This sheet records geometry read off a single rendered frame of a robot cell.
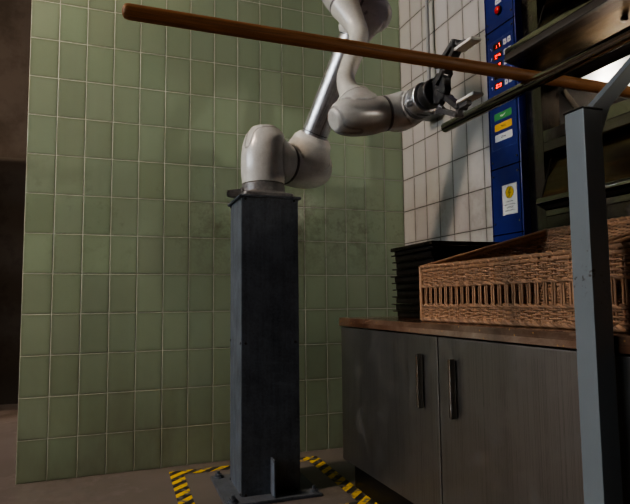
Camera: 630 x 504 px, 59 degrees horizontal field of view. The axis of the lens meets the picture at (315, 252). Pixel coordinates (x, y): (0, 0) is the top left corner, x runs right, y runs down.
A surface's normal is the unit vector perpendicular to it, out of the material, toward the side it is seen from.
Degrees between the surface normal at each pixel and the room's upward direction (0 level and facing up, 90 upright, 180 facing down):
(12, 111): 90
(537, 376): 90
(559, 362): 90
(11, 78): 90
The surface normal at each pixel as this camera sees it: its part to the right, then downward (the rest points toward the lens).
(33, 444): 0.36, -0.08
